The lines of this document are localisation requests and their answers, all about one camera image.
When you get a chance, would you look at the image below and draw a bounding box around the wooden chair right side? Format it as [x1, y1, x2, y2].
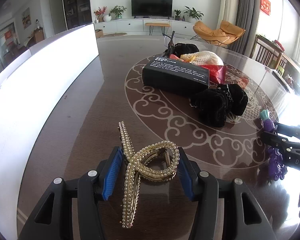
[250, 35, 300, 76]

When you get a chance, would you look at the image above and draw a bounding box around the red wall decoration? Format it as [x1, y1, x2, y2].
[260, 0, 271, 16]

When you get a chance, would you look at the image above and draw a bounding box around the wall painting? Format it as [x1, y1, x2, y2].
[21, 7, 31, 29]

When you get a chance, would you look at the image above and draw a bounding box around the black fuzzy cloth bundle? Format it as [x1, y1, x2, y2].
[190, 84, 248, 128]

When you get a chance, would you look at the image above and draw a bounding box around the green potted plant left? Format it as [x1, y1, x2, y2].
[109, 5, 127, 19]

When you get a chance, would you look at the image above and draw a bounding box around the black fuzzy scrunchie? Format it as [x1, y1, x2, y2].
[173, 43, 199, 57]

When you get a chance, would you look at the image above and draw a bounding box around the white tv cabinet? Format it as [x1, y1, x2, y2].
[94, 18, 196, 37]

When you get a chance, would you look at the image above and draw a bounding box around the brown cardboard box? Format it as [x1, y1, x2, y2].
[95, 29, 103, 39]

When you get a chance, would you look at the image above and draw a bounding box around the small potted plant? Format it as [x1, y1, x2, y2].
[174, 9, 181, 21]

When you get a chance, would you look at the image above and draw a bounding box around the black flat television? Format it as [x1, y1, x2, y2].
[131, 0, 173, 17]

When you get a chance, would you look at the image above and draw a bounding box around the green potted plant right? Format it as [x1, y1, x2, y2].
[184, 6, 204, 24]

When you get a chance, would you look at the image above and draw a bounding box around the grey curtain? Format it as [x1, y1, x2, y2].
[232, 0, 260, 56]

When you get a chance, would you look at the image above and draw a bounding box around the wooden bench stool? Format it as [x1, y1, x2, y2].
[145, 22, 171, 36]

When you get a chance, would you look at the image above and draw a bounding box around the orange lounge chair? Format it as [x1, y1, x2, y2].
[193, 20, 245, 47]

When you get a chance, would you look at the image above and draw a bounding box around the purple toy roller skate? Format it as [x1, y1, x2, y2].
[260, 109, 287, 181]

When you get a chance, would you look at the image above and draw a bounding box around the red flower vase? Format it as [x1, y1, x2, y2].
[94, 7, 107, 23]

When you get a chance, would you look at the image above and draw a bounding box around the white cardboard sorting box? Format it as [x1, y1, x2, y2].
[0, 24, 98, 239]

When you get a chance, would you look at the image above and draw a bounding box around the red candy packet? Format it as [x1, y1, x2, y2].
[169, 54, 227, 84]

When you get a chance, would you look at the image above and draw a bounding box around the black text box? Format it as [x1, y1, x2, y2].
[142, 56, 210, 98]

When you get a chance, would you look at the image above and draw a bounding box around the pearl gold hair clip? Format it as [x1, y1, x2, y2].
[119, 121, 180, 229]

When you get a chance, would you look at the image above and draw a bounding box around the green potted plant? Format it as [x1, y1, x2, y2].
[184, 6, 204, 24]
[109, 5, 127, 19]

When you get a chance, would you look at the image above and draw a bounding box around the dark glass display cabinet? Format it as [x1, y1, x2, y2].
[63, 0, 93, 29]

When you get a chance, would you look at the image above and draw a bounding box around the cream mesh pouch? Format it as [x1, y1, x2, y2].
[180, 51, 224, 66]

